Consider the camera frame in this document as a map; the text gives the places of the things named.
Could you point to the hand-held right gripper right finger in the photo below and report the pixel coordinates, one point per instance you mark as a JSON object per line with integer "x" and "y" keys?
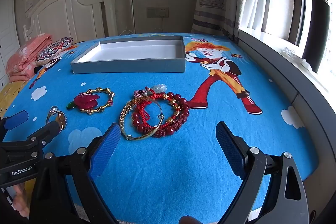
{"x": 231, "y": 150}

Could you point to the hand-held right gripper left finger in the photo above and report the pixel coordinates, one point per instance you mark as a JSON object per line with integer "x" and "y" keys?
{"x": 105, "y": 150}

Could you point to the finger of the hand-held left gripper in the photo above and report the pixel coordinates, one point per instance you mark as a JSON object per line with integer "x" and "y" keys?
{"x": 39, "y": 136}
{"x": 15, "y": 119}

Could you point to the gold bangle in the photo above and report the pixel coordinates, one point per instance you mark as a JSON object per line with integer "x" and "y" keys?
{"x": 141, "y": 138}

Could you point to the red mesh flower brooch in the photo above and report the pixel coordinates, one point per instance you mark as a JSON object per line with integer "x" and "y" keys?
{"x": 86, "y": 102}

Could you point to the grey cardboard box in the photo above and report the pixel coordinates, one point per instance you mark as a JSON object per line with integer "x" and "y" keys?
{"x": 126, "y": 65}

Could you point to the person's left hand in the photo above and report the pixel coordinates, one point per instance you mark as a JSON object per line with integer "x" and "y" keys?
{"x": 22, "y": 200}

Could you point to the person's right hand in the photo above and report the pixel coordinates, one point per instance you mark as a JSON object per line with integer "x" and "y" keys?
{"x": 190, "y": 220}

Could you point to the small green pendant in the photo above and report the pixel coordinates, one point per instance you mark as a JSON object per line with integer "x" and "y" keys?
{"x": 71, "y": 106}

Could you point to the pink folded quilt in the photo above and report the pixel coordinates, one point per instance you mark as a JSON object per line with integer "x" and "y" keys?
{"x": 23, "y": 56}

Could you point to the blue cartoon printed blanket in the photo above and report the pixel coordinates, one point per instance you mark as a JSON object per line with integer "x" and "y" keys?
{"x": 170, "y": 174}

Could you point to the pink charm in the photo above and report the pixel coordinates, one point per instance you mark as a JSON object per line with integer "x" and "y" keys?
{"x": 139, "y": 93}

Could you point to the patterned round pillow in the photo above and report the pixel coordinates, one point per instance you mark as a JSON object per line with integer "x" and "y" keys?
{"x": 52, "y": 49}

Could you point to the pale jade pendant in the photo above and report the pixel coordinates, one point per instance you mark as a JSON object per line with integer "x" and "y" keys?
{"x": 160, "y": 87}

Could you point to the dark window ledge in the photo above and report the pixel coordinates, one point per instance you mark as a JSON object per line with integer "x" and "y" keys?
{"x": 283, "y": 77}

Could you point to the white lace cloth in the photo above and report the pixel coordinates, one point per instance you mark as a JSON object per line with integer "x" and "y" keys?
{"x": 294, "y": 56}

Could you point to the white wooden headboard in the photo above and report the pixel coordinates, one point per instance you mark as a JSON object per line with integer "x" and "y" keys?
{"x": 65, "y": 11}

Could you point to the silver table lamp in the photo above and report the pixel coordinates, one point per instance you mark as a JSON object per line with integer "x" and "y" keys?
{"x": 132, "y": 8}

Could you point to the black bottle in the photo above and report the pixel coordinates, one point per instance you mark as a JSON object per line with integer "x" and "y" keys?
{"x": 315, "y": 29}

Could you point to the grey wall socket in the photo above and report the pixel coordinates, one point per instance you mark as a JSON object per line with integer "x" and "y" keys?
{"x": 157, "y": 12}

